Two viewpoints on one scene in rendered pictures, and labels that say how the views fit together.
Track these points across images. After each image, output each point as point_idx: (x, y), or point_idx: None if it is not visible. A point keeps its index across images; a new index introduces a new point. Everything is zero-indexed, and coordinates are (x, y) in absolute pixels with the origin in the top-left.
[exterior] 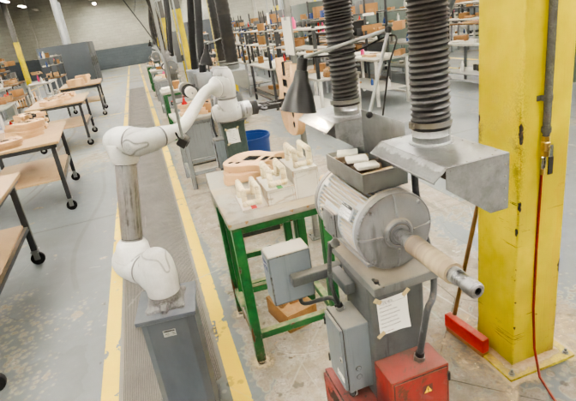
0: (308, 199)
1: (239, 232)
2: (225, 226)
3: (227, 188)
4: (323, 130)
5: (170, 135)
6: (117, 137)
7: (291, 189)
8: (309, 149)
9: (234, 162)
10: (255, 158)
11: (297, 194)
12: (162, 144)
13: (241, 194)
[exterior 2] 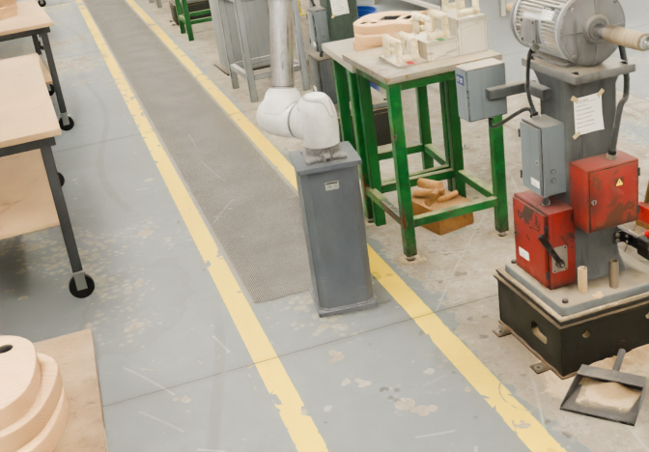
0: (473, 55)
1: (397, 88)
2: (361, 99)
3: (364, 51)
4: None
5: None
6: None
7: (454, 42)
8: None
9: (368, 22)
10: (392, 18)
11: (462, 48)
12: None
13: (395, 46)
